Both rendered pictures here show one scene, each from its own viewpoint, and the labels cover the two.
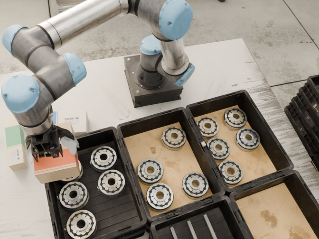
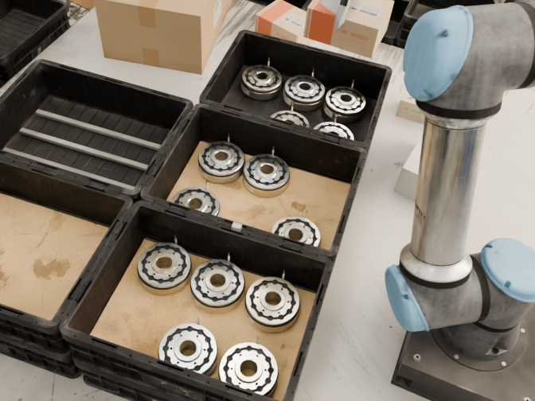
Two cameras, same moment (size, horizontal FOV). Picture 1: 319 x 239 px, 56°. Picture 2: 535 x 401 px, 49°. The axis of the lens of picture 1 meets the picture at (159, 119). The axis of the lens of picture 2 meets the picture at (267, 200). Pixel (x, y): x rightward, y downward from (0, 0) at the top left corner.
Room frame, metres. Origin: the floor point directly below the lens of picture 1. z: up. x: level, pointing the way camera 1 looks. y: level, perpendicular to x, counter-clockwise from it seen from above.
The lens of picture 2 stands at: (1.01, -0.64, 1.83)
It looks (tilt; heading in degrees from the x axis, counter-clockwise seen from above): 51 degrees down; 130
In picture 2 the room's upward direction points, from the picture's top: 6 degrees clockwise
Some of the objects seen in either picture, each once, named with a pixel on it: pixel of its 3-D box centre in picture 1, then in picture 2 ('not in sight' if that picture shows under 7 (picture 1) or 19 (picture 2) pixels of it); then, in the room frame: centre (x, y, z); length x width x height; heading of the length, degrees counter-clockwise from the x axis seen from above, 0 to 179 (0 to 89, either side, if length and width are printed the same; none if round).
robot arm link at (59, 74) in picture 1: (56, 72); not in sight; (0.44, 0.26, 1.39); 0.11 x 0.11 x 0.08; 56
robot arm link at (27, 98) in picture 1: (26, 100); not in sight; (0.35, 0.30, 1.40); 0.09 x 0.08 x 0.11; 146
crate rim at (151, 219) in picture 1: (168, 159); (258, 176); (0.47, -0.05, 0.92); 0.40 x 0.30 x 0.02; 27
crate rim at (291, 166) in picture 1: (236, 136); (204, 296); (0.61, -0.32, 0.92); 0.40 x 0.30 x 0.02; 27
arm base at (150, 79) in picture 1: (151, 68); (484, 313); (0.97, 0.07, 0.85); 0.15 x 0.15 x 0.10
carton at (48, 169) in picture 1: (56, 151); (348, 19); (0.37, 0.31, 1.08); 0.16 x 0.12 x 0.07; 22
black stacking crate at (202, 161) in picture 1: (166, 164); (257, 192); (0.47, -0.05, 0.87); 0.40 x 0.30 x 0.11; 27
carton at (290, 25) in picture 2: not in sight; (286, 26); (-0.02, 0.56, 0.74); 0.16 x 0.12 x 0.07; 8
